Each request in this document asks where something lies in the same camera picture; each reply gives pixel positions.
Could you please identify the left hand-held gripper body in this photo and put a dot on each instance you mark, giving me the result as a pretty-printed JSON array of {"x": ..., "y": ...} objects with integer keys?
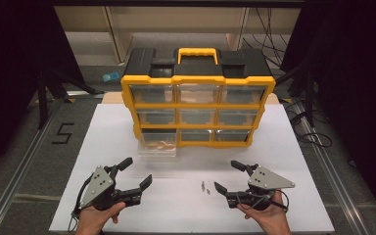
[{"x": 98, "y": 189}]

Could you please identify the person's right hand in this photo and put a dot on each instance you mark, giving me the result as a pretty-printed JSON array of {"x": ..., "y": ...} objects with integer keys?
[{"x": 269, "y": 218}]

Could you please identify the yellow black parts organizer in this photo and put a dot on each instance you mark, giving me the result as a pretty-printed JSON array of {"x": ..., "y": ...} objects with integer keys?
[{"x": 197, "y": 79}]

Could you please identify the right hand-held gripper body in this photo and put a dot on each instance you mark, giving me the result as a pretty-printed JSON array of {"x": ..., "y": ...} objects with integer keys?
[{"x": 267, "y": 181}]

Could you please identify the black metal stand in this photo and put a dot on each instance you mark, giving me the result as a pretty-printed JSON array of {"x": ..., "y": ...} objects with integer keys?
[
  {"x": 308, "y": 98},
  {"x": 42, "y": 101}
]

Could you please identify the set of clear closed drawers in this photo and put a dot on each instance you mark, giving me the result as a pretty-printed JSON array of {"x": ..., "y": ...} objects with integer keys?
[{"x": 197, "y": 94}]

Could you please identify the clear plastic screw drawer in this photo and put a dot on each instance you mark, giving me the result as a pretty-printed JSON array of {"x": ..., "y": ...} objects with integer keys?
[{"x": 158, "y": 150}]

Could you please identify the dark curtain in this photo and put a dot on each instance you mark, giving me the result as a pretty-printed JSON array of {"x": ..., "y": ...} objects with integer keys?
[
  {"x": 355, "y": 81},
  {"x": 9, "y": 65}
]

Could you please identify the person's left hand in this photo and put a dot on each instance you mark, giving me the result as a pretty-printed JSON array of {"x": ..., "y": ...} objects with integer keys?
[{"x": 93, "y": 220}]

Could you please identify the small blue card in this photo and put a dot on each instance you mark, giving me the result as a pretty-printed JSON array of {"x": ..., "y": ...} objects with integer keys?
[{"x": 111, "y": 77}]

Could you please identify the aluminium floor rail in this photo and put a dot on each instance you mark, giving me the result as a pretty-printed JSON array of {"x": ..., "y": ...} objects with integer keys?
[
  {"x": 336, "y": 186},
  {"x": 16, "y": 182}
]

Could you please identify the small metal screw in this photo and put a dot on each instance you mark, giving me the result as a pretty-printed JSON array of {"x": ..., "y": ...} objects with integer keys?
[
  {"x": 208, "y": 191},
  {"x": 203, "y": 185}
]

